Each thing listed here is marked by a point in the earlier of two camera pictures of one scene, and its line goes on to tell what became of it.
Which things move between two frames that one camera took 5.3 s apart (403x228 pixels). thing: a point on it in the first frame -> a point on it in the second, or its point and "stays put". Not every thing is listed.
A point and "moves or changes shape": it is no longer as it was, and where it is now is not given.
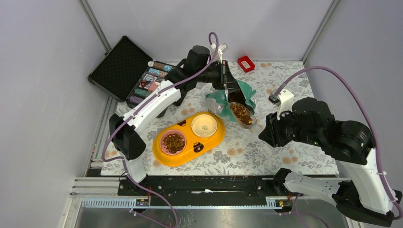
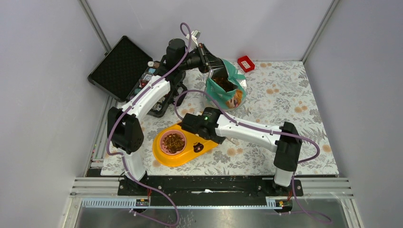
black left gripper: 226,80 -> 207,60
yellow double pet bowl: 188,138 stays put
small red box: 245,63 stays put
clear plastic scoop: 244,117 -> 234,140
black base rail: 202,190 stays put
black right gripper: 271,133 -> 219,139
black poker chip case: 126,72 stays put
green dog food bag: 217,103 moves or changes shape
